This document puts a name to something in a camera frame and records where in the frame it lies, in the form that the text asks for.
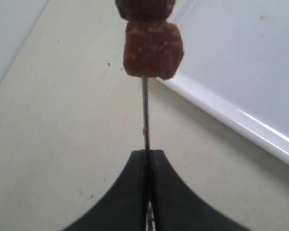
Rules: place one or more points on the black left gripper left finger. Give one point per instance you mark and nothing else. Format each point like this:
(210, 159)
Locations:
(123, 207)

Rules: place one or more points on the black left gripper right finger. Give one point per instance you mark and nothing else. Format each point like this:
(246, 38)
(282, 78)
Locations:
(176, 207)

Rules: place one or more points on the thin metal skewer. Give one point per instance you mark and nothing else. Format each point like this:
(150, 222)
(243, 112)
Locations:
(146, 141)

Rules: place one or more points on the red meat chunk bottom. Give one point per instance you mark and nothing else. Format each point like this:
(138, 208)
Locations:
(154, 49)

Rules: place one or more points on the red meat chunk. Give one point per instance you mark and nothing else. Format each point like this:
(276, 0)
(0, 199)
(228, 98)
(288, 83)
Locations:
(154, 49)
(145, 10)

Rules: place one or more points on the white rectangular plastic tray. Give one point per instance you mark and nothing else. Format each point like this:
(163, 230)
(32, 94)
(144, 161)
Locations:
(236, 66)

